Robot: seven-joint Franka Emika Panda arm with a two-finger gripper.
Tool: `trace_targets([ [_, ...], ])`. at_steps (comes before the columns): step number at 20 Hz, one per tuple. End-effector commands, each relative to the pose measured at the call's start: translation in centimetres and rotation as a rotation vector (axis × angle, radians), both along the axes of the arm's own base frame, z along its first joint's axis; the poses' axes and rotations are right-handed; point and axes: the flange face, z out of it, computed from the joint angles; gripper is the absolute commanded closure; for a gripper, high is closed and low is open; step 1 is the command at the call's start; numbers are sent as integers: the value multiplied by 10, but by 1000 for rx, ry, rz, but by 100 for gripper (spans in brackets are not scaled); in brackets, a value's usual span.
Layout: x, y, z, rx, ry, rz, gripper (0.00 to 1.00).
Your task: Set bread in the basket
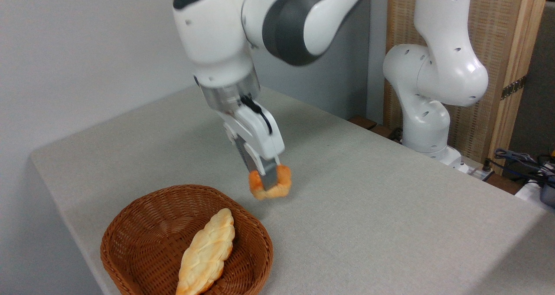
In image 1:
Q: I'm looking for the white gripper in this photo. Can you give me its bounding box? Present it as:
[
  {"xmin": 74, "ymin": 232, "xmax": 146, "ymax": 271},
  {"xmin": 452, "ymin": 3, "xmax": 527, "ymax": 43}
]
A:
[{"xmin": 221, "ymin": 105, "xmax": 286, "ymax": 191}]

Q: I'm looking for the round orange bread bun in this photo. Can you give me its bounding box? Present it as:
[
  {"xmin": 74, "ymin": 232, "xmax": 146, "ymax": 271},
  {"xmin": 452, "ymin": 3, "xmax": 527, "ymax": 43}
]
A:
[{"xmin": 248, "ymin": 164, "xmax": 293, "ymax": 201}]

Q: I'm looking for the long braided bread loaf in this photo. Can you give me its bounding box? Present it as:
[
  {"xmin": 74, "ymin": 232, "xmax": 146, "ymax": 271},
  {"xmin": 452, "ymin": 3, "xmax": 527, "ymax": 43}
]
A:
[{"xmin": 175, "ymin": 207, "xmax": 236, "ymax": 295}]

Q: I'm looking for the brown wicker basket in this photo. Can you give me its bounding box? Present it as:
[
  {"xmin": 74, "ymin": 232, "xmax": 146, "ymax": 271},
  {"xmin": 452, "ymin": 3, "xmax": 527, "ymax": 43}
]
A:
[{"xmin": 100, "ymin": 184, "xmax": 274, "ymax": 295}]

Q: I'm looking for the metal screen hinge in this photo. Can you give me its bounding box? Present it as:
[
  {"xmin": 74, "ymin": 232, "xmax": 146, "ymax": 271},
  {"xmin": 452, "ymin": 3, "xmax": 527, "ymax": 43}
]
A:
[{"xmin": 500, "ymin": 75, "xmax": 528, "ymax": 101}]

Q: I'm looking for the wooden woven folding screen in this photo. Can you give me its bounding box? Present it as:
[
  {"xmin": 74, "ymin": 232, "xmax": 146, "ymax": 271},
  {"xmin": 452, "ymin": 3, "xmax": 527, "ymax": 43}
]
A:
[{"xmin": 383, "ymin": 0, "xmax": 551, "ymax": 175}]

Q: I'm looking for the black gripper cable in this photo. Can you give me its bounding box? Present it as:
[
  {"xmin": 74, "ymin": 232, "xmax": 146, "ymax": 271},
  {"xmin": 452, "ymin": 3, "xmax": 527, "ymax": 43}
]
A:
[{"xmin": 240, "ymin": 95, "xmax": 273, "ymax": 135}]

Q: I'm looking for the blue grey cable bundle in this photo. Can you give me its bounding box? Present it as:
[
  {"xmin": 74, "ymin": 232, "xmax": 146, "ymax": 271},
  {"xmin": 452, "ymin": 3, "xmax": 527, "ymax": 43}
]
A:
[{"xmin": 493, "ymin": 148, "xmax": 555, "ymax": 189}]

